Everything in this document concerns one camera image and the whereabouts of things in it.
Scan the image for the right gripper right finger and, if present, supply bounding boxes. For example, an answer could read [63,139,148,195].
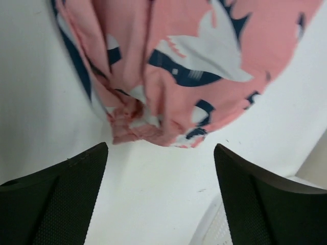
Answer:
[214,144,326,244]

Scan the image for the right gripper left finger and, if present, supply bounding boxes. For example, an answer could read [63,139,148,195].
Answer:
[1,142,108,244]

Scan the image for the pink shark print shorts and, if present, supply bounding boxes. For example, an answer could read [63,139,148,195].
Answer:
[51,1,323,148]

